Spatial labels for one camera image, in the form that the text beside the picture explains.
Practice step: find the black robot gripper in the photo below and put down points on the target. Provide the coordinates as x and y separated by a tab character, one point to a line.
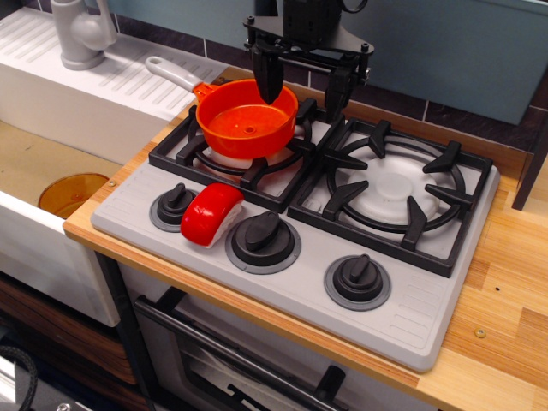
309	32

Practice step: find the orange pot with grey handle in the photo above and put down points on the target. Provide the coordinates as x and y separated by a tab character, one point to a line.
234	119

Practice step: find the black left burner grate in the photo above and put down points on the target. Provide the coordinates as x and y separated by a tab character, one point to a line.
269	181

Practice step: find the black burner grate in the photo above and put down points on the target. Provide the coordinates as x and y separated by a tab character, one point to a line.
405	197
269	181

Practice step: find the black right burner grate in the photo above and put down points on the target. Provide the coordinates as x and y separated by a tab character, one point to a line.
405	197

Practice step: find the red and white toy sushi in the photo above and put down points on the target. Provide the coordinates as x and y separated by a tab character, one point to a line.
211	213

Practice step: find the grey toy stove top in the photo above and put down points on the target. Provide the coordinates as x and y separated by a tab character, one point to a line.
409	328

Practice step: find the black middle stove knob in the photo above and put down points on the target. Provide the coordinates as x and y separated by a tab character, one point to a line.
263	245

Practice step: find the black stove knob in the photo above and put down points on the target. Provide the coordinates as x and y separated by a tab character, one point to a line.
168	208
357	283
263	245

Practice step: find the black left stove knob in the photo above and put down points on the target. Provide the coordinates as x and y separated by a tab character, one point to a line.
168	208

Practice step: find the black right stove knob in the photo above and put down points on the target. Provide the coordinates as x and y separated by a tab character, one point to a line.
357	283

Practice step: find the grey toy faucet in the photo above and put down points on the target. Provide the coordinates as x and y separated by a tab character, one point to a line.
83	37

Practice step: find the white toy sink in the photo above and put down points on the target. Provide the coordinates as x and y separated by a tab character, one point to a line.
56	122

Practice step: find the toy oven door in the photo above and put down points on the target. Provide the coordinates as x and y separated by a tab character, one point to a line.
221	362

